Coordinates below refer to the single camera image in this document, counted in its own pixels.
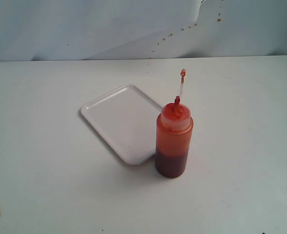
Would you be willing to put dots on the red sauce squeeze bottle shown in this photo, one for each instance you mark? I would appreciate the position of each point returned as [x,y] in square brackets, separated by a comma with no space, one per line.
[174,127]

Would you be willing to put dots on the white rectangular plastic tray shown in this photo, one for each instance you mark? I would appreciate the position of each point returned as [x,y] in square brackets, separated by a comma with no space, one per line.
[125,118]

